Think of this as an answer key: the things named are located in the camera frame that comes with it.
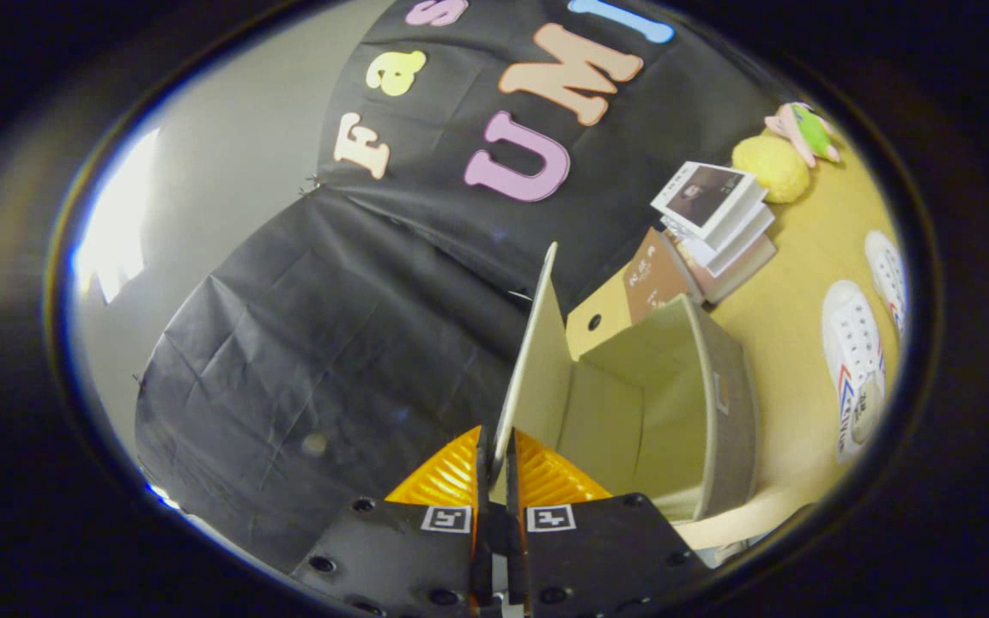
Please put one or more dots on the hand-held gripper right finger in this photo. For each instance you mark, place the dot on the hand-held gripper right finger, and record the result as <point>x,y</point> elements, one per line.
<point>513,489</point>

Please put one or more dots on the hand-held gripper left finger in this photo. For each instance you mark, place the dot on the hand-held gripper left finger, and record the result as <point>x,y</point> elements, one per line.
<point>483,489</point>

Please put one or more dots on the grey fabric storage box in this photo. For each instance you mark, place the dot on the grey fabric storage box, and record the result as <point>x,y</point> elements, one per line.
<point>658,403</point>

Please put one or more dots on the white shoe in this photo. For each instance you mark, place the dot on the white shoe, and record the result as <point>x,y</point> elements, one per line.
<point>887,270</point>
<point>853,343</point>

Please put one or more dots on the black backdrop cloth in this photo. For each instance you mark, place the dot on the black backdrop cloth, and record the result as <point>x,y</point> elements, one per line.
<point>331,343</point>

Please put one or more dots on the brown and tan cardboard folder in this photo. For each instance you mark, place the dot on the brown and tan cardboard folder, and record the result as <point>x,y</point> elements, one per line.
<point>632,296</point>

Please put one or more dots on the white book with pink cover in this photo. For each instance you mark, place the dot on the white book with pink cover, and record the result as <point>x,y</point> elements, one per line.
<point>743,273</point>

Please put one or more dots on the white thin book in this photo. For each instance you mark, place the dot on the white thin book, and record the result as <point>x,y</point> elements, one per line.
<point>748,245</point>

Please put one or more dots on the white book with dark cover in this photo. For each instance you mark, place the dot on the white book with dark cover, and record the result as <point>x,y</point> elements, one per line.
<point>705,196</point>

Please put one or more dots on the yellow plush toy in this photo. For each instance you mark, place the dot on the yellow plush toy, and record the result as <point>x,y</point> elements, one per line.
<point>771,169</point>

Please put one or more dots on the pink and green plush toy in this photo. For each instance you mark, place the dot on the pink and green plush toy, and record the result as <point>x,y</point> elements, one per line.
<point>810,130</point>

